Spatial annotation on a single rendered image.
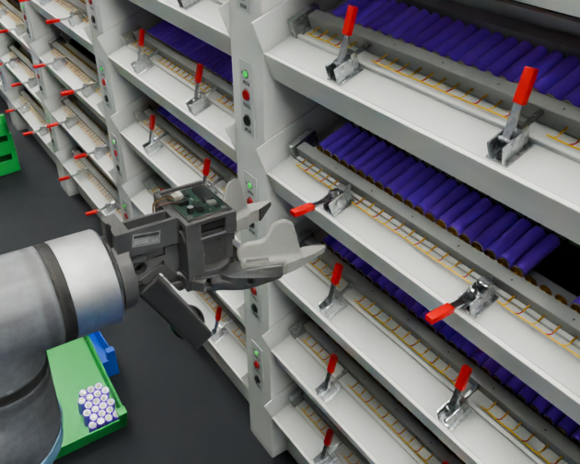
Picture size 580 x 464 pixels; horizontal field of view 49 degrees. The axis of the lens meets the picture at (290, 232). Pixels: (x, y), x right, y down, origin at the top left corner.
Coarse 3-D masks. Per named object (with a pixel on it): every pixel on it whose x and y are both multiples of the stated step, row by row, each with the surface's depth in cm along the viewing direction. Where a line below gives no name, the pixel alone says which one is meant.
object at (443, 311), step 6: (468, 288) 74; (468, 294) 74; (474, 294) 74; (456, 300) 73; (462, 300) 73; (468, 300) 73; (444, 306) 72; (450, 306) 72; (456, 306) 73; (462, 306) 73; (432, 312) 72; (438, 312) 72; (444, 312) 72; (450, 312) 72; (426, 318) 71; (432, 318) 71; (438, 318) 71; (444, 318) 72; (432, 324) 71
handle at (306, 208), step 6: (330, 192) 92; (324, 198) 92; (330, 198) 92; (306, 204) 91; (312, 204) 91; (318, 204) 91; (294, 210) 90; (300, 210) 89; (306, 210) 90; (312, 210) 91; (294, 216) 89
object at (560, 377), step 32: (288, 128) 103; (320, 128) 106; (288, 160) 105; (288, 192) 101; (320, 192) 97; (480, 192) 87; (320, 224) 97; (352, 224) 91; (384, 256) 85; (416, 256) 83; (416, 288) 81; (448, 288) 78; (448, 320) 79; (480, 320) 74; (512, 320) 73; (512, 352) 70; (544, 352) 69; (576, 352) 68; (544, 384) 68; (576, 384) 66; (576, 416) 67
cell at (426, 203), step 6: (450, 180) 88; (444, 186) 87; (450, 186) 87; (456, 186) 88; (432, 192) 87; (438, 192) 87; (444, 192) 87; (426, 198) 87; (432, 198) 87; (438, 198) 87; (420, 204) 86; (426, 204) 86; (432, 204) 87; (426, 210) 86
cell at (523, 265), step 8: (544, 240) 76; (552, 240) 76; (536, 248) 76; (544, 248) 76; (552, 248) 76; (528, 256) 76; (536, 256) 76; (544, 256) 76; (520, 264) 75; (528, 264) 75; (536, 264) 76; (528, 272) 76
